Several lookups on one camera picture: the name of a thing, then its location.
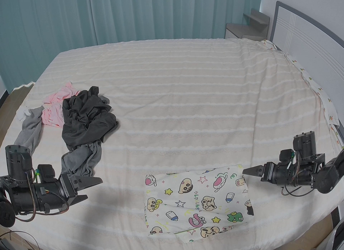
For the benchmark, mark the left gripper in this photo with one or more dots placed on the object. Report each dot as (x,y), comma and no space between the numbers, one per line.
(53,192)

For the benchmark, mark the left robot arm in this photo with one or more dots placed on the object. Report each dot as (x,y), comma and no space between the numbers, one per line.
(16,189)

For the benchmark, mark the white printed pyjama top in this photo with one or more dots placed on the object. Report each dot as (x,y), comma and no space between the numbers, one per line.
(199,203)

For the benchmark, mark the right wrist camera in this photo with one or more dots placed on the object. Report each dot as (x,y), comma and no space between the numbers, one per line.
(286,156)

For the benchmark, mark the blue-green curtain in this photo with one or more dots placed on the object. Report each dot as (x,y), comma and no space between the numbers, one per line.
(45,28)
(174,1)

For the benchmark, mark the pink garment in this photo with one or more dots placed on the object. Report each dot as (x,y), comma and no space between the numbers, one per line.
(55,106)

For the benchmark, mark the light grey garment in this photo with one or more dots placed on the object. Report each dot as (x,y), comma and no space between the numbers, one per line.
(29,133)

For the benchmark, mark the black garment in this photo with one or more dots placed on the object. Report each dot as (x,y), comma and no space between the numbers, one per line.
(86,119)

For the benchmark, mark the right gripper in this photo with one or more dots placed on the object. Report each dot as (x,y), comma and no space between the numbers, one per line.
(279,175)

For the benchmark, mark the grey bedside table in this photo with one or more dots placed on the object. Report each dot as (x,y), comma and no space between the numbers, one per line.
(247,27)

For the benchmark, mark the dark grey garment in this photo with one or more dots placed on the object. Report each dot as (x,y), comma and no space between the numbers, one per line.
(80,160)

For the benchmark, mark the bed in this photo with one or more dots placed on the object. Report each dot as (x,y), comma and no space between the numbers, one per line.
(188,95)

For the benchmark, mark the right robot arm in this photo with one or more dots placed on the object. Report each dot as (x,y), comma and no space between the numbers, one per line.
(328,173)

